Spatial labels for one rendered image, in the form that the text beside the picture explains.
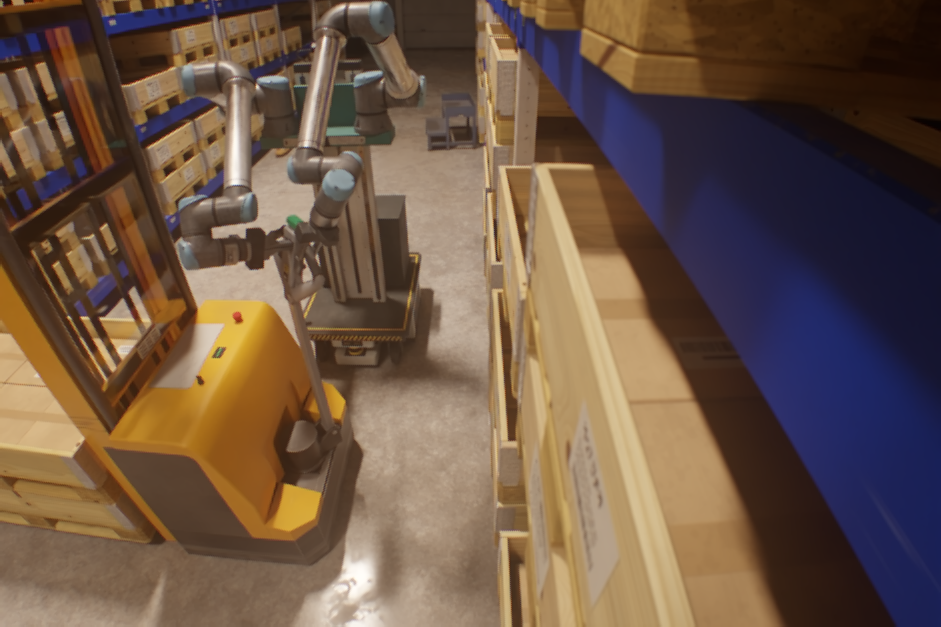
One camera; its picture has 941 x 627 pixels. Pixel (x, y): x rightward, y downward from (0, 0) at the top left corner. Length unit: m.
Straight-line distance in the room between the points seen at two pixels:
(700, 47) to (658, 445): 0.39
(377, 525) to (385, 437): 0.52
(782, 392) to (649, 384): 0.33
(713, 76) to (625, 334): 0.42
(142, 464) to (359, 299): 1.69
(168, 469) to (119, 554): 0.94
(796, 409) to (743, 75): 0.18
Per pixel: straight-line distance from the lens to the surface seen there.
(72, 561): 2.94
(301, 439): 2.23
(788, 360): 0.27
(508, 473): 1.57
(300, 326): 1.86
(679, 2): 0.29
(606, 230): 0.87
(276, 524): 2.11
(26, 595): 2.99
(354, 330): 2.87
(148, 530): 2.63
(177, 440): 1.81
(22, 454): 2.38
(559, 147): 2.00
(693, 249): 0.37
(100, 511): 2.53
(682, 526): 0.49
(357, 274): 3.02
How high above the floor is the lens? 2.14
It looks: 34 degrees down
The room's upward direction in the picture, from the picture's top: straight up
